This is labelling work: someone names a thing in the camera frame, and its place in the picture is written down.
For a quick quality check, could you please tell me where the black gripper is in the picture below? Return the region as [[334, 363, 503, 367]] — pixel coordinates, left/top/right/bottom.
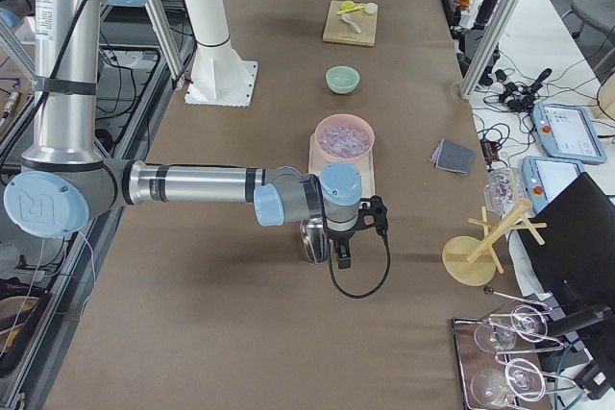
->
[[328, 195, 388, 270]]

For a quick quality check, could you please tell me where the white plastic spoon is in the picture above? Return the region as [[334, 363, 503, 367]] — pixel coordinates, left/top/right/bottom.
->
[[341, 13, 362, 35]]

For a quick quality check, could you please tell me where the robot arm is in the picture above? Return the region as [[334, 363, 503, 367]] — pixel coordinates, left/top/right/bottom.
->
[[4, 0, 388, 269]]

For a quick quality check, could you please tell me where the steel ice scoop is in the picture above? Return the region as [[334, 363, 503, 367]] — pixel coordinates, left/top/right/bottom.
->
[[300, 218, 330, 264]]

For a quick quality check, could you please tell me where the pink bowl of ice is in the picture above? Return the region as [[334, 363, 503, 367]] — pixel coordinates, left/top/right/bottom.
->
[[314, 114, 375, 163]]

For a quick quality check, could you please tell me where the green ceramic bowl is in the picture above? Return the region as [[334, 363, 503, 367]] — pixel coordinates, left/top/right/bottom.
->
[[325, 65, 360, 95]]

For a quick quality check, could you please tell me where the beige rectangular tray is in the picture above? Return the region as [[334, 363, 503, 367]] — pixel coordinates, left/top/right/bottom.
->
[[307, 133, 376, 197]]

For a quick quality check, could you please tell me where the wooden cup stand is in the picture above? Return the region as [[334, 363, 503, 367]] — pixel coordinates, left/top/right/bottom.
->
[[441, 174, 548, 288]]

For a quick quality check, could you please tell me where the grey folded cloth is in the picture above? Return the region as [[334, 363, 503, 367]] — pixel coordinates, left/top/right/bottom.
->
[[430, 139, 476, 176]]

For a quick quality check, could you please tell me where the wine glass rack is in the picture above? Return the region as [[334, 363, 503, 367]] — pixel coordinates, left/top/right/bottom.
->
[[451, 286, 585, 409]]

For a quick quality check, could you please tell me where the teach pendant tablet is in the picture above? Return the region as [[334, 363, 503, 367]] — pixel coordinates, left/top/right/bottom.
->
[[530, 103, 607, 164], [522, 156, 585, 213]]

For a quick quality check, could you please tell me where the wooden cutting board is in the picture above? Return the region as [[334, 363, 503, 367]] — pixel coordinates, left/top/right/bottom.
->
[[322, 0, 379, 47]]

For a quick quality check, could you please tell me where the black monitor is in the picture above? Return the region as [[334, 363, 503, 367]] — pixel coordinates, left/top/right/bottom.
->
[[520, 173, 614, 310]]

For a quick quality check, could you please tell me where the yellow plastic knife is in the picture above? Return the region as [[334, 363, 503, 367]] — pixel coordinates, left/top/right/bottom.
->
[[336, 4, 366, 15]]

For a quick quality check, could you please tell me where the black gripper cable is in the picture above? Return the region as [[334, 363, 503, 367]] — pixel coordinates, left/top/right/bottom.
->
[[326, 229, 393, 300]]

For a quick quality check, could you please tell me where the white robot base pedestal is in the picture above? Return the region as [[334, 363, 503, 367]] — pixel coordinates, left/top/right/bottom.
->
[[184, 0, 258, 108]]

